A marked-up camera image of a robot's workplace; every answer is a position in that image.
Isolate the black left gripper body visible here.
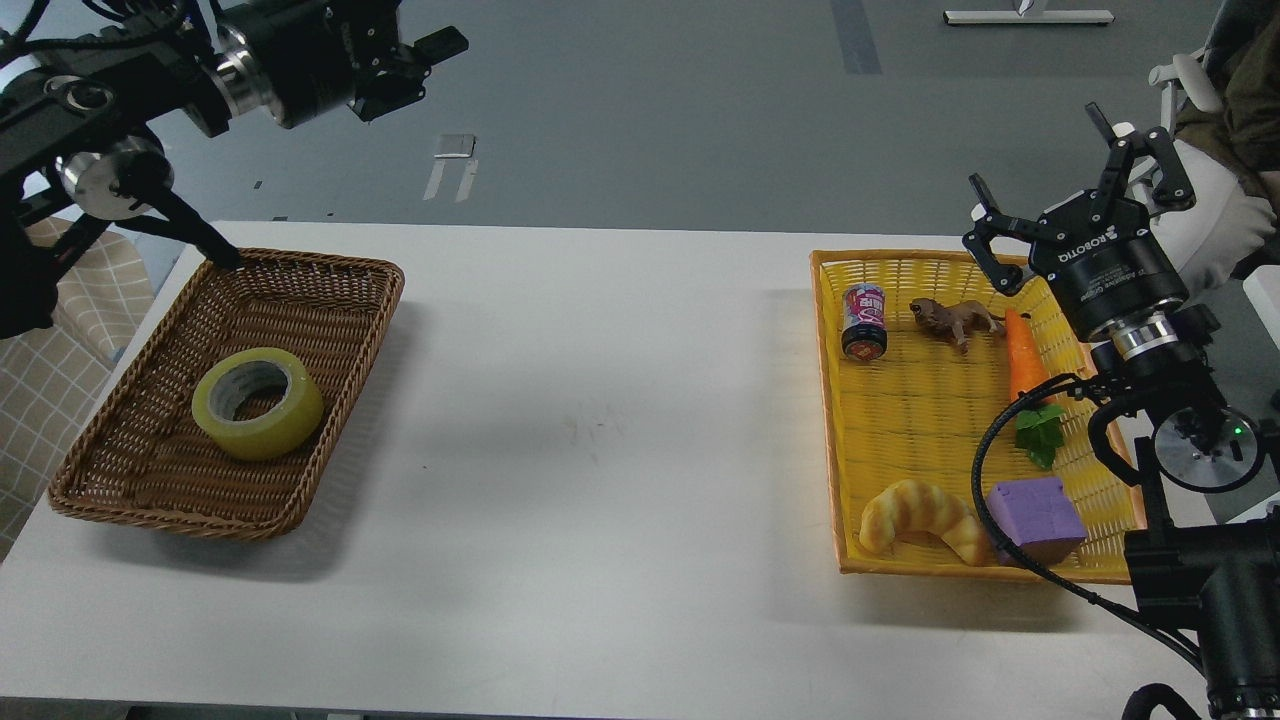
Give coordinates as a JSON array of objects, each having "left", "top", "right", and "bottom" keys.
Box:
[{"left": 215, "top": 1, "right": 401, "bottom": 129}]

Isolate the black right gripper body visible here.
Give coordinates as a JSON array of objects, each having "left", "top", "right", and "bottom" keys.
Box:
[{"left": 1029, "top": 191, "right": 1190, "bottom": 343}]

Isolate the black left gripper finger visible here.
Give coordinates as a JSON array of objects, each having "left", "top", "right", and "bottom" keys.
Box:
[
  {"left": 396, "top": 26, "right": 470, "bottom": 73},
  {"left": 349, "top": 61, "right": 431, "bottom": 123}
]

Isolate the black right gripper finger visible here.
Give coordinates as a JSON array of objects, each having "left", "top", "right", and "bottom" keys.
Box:
[
  {"left": 1085, "top": 102, "right": 1197, "bottom": 217},
  {"left": 963, "top": 174, "right": 1051, "bottom": 296}
]

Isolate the yellow tape roll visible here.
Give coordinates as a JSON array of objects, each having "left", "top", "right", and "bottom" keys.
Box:
[{"left": 189, "top": 347, "right": 324, "bottom": 461}]

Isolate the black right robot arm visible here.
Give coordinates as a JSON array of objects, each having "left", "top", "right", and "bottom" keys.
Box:
[{"left": 963, "top": 104, "right": 1279, "bottom": 719}]

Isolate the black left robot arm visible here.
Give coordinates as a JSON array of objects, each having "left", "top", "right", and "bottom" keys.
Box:
[{"left": 1, "top": 1, "right": 468, "bottom": 338}]

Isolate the brown toy lion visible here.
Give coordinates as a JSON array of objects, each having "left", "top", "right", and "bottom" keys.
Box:
[{"left": 908, "top": 297, "right": 1007, "bottom": 355}]

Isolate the yellow plastic basket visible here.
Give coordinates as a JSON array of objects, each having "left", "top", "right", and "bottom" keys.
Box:
[{"left": 810, "top": 249, "right": 1146, "bottom": 585}]

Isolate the white office chair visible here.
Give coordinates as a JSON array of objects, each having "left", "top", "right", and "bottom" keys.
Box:
[{"left": 1148, "top": 1, "right": 1274, "bottom": 129}]

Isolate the seated person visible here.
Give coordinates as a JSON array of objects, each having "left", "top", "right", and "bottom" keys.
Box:
[{"left": 1152, "top": 1, "right": 1279, "bottom": 296}]

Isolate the small soda can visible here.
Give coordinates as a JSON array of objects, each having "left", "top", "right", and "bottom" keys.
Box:
[{"left": 841, "top": 283, "right": 888, "bottom": 361}]

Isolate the orange toy carrot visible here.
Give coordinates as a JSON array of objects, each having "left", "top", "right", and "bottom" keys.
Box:
[{"left": 1004, "top": 307, "right": 1065, "bottom": 470}]

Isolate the purple foam cube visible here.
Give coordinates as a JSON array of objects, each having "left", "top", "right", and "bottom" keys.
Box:
[{"left": 986, "top": 477, "right": 1087, "bottom": 568}]

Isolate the toy croissant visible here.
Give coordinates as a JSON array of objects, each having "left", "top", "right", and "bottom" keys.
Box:
[{"left": 859, "top": 480, "right": 995, "bottom": 566}]

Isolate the white stand base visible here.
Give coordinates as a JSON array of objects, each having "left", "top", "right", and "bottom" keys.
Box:
[{"left": 942, "top": 1, "right": 1115, "bottom": 27}]

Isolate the brown wicker basket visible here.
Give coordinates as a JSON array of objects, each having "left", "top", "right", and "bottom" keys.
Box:
[{"left": 47, "top": 249, "right": 404, "bottom": 541}]

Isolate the beige checkered cloth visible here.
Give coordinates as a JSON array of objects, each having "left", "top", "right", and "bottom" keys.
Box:
[{"left": 1, "top": 232, "right": 184, "bottom": 556}]

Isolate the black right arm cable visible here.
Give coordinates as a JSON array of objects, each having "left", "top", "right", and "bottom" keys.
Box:
[{"left": 972, "top": 375, "right": 1206, "bottom": 671}]

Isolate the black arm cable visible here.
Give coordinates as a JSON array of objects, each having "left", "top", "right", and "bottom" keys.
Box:
[
  {"left": 972, "top": 375, "right": 1206, "bottom": 671},
  {"left": 140, "top": 181, "right": 244, "bottom": 272}
]

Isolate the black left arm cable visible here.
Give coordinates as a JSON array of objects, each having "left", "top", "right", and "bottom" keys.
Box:
[{"left": 140, "top": 181, "right": 244, "bottom": 272}]

